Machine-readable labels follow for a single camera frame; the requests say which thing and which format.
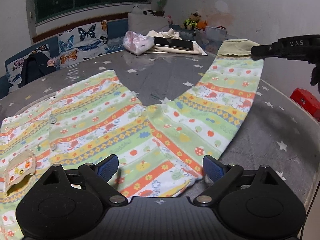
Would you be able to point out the panda plush toy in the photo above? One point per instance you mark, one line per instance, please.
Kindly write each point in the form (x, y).
(144, 11)

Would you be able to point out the dark navy backpack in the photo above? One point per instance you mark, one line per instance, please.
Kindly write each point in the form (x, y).
(35, 67)

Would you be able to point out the butterfly cushion left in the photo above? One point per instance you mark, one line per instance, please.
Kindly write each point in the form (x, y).
(14, 68)

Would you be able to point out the plush teddy toy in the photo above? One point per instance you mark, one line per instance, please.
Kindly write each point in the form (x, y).
(194, 22)

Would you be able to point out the clear plastic storage box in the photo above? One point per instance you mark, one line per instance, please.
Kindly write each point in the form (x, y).
(211, 36)

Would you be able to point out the blue sofa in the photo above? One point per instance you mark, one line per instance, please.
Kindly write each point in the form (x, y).
(116, 31)

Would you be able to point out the red box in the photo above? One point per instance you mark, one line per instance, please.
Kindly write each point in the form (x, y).
(307, 101)

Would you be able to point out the colourful striped children's garment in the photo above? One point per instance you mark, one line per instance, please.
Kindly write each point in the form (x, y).
(160, 147)

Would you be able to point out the plain grey pillow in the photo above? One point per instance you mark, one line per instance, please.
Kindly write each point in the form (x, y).
(142, 24)

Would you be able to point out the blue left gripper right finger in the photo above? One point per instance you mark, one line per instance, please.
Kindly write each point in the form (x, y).
(213, 168)

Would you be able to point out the pink white plastic bag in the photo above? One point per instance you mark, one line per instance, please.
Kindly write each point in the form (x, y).
(136, 43)

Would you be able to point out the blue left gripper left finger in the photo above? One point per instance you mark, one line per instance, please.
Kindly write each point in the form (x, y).
(106, 168)

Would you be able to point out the cream folded cloth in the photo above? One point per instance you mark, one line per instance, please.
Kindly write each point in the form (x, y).
(175, 35)

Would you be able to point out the butterfly cushion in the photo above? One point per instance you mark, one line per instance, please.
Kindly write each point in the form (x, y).
(82, 43)
(14, 68)

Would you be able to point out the butterfly cushion centre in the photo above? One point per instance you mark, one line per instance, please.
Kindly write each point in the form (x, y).
(82, 43)

